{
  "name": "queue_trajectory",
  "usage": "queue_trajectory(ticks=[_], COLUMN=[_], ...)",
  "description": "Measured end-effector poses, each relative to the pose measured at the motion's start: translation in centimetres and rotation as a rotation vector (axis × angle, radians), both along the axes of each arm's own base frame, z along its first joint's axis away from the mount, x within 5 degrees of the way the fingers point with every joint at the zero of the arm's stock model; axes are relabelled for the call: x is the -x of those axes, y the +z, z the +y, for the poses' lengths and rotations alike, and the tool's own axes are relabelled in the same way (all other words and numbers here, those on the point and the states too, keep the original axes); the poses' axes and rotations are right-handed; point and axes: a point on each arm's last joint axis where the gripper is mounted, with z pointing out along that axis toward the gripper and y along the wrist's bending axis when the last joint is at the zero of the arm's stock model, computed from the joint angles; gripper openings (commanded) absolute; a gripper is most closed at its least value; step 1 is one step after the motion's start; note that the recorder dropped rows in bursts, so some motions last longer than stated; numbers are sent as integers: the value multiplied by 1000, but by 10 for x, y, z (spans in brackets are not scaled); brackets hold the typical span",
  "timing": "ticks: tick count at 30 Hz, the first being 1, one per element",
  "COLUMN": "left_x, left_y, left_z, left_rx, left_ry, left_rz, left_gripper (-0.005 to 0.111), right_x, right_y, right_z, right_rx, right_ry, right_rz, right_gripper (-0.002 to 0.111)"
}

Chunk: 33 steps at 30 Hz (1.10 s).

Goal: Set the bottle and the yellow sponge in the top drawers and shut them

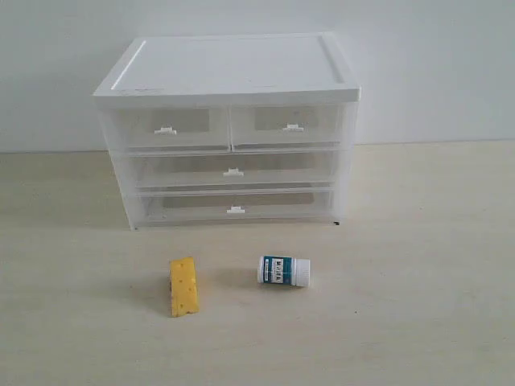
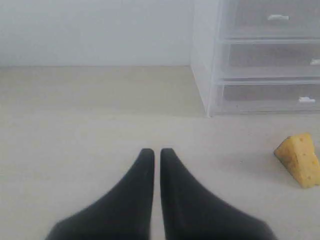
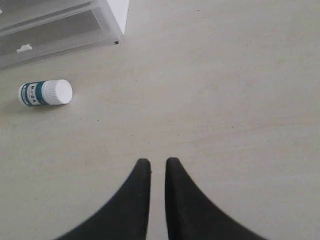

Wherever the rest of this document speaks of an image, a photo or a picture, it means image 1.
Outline white pill bottle blue label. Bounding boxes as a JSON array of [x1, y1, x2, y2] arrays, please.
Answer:
[[257, 256, 311, 287]]

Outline clear plastic container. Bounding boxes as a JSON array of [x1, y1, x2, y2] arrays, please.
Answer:
[[138, 187, 333, 223], [130, 150, 340, 189]]

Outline white plastic drawer cabinet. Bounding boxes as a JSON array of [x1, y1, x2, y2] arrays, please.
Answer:
[[93, 32, 361, 230]]

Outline yellow cheese wedge toy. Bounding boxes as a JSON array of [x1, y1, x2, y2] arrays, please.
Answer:
[[169, 257, 200, 318]]

